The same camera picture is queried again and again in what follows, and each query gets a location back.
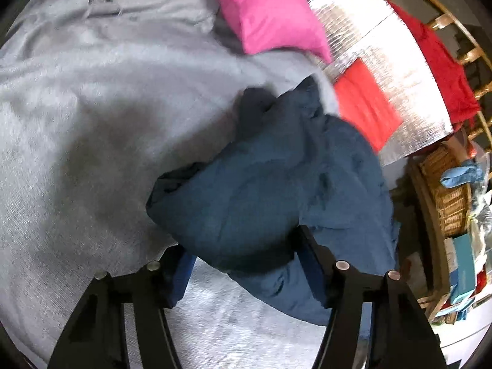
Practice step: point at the wicker basket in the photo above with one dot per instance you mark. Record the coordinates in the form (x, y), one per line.
(449, 203)

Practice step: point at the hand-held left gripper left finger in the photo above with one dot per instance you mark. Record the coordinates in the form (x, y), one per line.
(180, 276)

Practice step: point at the wooden headboard rail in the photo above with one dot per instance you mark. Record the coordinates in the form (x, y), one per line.
(442, 20)

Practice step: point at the silver foil mat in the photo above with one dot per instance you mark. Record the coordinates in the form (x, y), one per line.
(384, 38)

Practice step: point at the dark blue zip jacket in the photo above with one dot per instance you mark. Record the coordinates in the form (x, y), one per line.
(269, 184)

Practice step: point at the teal box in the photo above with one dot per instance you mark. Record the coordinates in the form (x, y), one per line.
(463, 265)

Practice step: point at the grey blanket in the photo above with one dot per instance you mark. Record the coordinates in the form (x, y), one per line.
(77, 103)

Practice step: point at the light blue cloth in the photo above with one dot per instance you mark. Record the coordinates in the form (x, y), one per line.
(461, 175)

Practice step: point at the red pillow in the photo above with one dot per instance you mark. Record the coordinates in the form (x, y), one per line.
(365, 100)

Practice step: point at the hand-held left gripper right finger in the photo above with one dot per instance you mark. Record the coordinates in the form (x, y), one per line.
(312, 271)

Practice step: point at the red cloth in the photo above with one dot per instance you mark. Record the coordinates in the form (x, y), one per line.
(442, 69)

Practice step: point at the pink pillow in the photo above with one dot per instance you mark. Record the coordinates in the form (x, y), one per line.
(265, 11)

